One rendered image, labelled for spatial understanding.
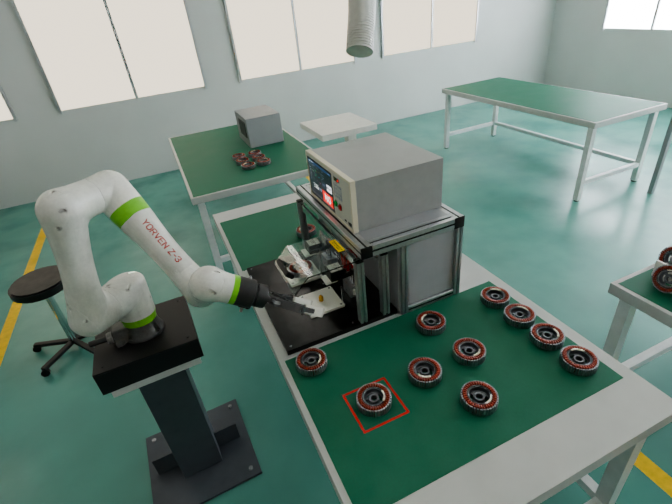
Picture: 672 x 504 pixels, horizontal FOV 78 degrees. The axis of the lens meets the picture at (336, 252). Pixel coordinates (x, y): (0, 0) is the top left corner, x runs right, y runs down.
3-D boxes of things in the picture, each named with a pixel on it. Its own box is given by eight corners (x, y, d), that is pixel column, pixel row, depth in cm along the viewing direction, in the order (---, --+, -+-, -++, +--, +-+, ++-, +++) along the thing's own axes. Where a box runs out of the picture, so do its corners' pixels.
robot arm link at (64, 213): (63, 336, 141) (16, 191, 112) (103, 308, 154) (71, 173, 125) (91, 350, 137) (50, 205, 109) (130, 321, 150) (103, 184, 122)
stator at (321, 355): (294, 377, 145) (292, 370, 143) (299, 353, 155) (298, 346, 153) (325, 377, 144) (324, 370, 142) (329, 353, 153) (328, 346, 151)
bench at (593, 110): (577, 204, 385) (595, 123, 346) (439, 148, 552) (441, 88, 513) (643, 181, 412) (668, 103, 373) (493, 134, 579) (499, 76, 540)
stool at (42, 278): (26, 384, 259) (-23, 315, 230) (39, 335, 298) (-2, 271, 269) (119, 352, 275) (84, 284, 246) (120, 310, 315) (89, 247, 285)
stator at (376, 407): (358, 420, 129) (357, 412, 127) (355, 390, 138) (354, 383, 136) (394, 416, 128) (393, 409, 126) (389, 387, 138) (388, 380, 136)
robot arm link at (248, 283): (243, 275, 125) (238, 271, 133) (232, 312, 125) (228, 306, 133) (262, 280, 127) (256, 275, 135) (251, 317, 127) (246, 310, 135)
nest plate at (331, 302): (311, 318, 168) (311, 316, 167) (299, 298, 180) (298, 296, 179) (345, 306, 172) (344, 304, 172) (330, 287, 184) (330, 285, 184)
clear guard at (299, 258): (294, 296, 143) (292, 282, 140) (274, 263, 162) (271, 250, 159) (378, 267, 153) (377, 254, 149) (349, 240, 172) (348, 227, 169)
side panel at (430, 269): (402, 315, 168) (401, 247, 151) (398, 311, 170) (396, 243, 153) (459, 293, 176) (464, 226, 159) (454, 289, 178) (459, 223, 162)
